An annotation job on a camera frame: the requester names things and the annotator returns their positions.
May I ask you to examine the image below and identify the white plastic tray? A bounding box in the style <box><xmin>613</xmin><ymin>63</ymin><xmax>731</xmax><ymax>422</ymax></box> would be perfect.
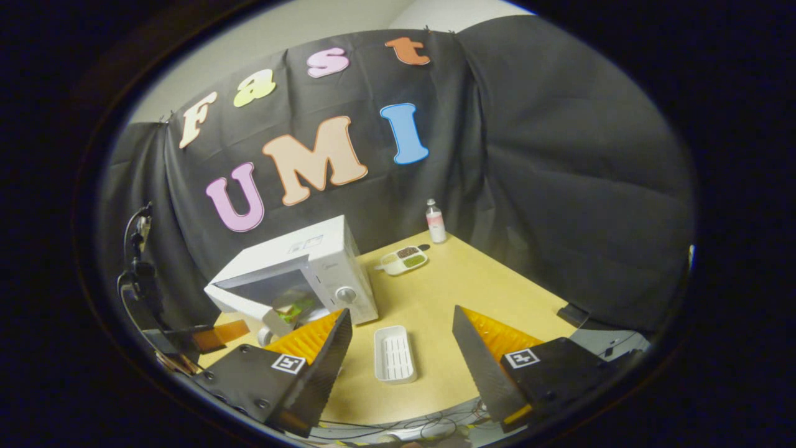
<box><xmin>374</xmin><ymin>325</ymin><xmax>417</xmax><ymax>385</ymax></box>

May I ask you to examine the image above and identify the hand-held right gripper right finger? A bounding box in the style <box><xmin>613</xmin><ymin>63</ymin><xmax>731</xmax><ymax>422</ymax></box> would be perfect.
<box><xmin>452</xmin><ymin>305</ymin><xmax>622</xmax><ymax>434</ymax></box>

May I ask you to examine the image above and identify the white microwave oven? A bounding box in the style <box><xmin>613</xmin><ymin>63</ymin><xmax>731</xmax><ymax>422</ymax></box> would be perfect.
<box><xmin>204</xmin><ymin>215</ymin><xmax>379</xmax><ymax>347</ymax></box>

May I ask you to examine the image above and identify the small clear bottle pink label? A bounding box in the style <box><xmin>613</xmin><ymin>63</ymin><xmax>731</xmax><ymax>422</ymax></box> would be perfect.
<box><xmin>425</xmin><ymin>198</ymin><xmax>447</xmax><ymax>244</ymax></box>

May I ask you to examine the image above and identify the black flat pad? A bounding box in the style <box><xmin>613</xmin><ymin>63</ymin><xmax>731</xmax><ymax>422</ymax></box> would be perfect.
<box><xmin>557</xmin><ymin>303</ymin><xmax>591</xmax><ymax>329</ymax></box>

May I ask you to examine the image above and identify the white divided seasoning dish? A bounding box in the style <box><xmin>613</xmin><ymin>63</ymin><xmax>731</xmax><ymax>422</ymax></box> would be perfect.
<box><xmin>375</xmin><ymin>245</ymin><xmax>429</xmax><ymax>276</ymax></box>

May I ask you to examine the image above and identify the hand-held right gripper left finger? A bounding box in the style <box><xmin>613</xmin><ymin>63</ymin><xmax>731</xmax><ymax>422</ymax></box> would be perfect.
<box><xmin>193</xmin><ymin>308</ymin><xmax>353</xmax><ymax>438</ymax></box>

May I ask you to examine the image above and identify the toast sandwich with green lettuce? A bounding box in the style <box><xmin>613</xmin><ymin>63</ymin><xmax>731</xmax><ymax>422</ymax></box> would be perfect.
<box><xmin>274</xmin><ymin>297</ymin><xmax>317</xmax><ymax>324</ymax></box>

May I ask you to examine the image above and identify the black backdrop cloth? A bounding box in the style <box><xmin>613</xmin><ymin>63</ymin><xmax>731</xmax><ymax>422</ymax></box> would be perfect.
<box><xmin>96</xmin><ymin>16</ymin><xmax>695</xmax><ymax>334</ymax></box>

